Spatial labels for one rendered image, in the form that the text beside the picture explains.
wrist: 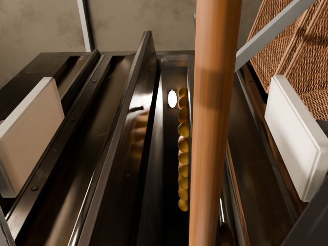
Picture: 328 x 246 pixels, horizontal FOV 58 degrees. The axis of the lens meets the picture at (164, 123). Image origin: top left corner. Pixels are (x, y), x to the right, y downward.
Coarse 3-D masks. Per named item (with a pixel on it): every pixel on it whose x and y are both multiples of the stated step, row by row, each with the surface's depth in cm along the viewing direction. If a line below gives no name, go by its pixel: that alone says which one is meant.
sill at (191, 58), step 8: (192, 56) 173; (192, 64) 162; (192, 72) 154; (192, 80) 146; (192, 88) 139; (192, 96) 132; (192, 104) 126; (192, 112) 121; (192, 120) 116; (192, 128) 111
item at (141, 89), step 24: (144, 48) 143; (144, 72) 132; (144, 96) 125; (120, 120) 91; (144, 120) 119; (120, 144) 82; (120, 168) 79; (96, 192) 66; (120, 192) 77; (96, 216) 60; (120, 216) 74; (96, 240) 58; (120, 240) 72
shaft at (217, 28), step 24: (216, 0) 18; (240, 0) 19; (216, 24) 19; (216, 48) 20; (216, 72) 21; (216, 96) 22; (216, 120) 23; (192, 144) 26; (216, 144) 24; (192, 168) 27; (216, 168) 26; (192, 192) 29; (216, 192) 28; (192, 216) 30; (216, 216) 30; (192, 240) 32
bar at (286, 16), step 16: (304, 0) 53; (288, 16) 55; (272, 32) 57; (256, 48) 59; (240, 64) 61; (224, 176) 37; (224, 192) 35; (224, 208) 33; (240, 208) 33; (224, 224) 32; (240, 224) 31; (224, 240) 30; (240, 240) 30
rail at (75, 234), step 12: (144, 36) 160; (132, 72) 121; (120, 108) 97; (108, 132) 86; (108, 144) 81; (96, 168) 73; (96, 180) 70; (84, 204) 64; (84, 216) 61; (72, 240) 57
